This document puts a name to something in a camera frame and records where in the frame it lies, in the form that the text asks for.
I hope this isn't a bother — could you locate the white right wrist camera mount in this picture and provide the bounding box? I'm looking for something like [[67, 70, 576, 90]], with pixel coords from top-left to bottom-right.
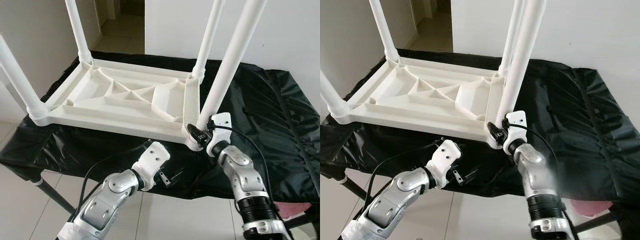
[[207, 112, 233, 156], [502, 111, 527, 153]]

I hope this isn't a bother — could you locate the pink plastic object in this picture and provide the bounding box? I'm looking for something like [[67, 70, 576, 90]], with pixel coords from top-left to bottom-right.
[[277, 202, 307, 221], [572, 200, 609, 217]]

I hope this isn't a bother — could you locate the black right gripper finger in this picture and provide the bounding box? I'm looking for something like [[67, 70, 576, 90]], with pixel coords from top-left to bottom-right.
[[187, 123, 207, 147], [487, 122, 504, 144]]

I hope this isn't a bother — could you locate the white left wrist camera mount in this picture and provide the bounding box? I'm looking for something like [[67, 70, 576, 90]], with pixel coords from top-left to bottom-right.
[[426, 140, 462, 188], [132, 141, 171, 190]]

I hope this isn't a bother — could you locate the white plastic table leg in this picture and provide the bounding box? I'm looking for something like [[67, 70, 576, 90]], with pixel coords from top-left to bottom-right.
[[65, 0, 94, 65], [320, 70, 352, 119], [499, 0, 526, 77], [192, 0, 226, 80], [0, 34, 51, 126], [495, 0, 547, 126], [196, 0, 268, 132], [369, 0, 401, 63]]

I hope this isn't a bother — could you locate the white plastic children table top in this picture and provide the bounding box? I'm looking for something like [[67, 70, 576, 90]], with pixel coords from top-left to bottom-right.
[[30, 57, 207, 151], [329, 56, 506, 149]]

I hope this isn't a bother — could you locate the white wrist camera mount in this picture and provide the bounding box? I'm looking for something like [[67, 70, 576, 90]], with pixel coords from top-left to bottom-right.
[[426, 140, 462, 188], [132, 141, 171, 190], [207, 112, 233, 156], [502, 111, 527, 153]]

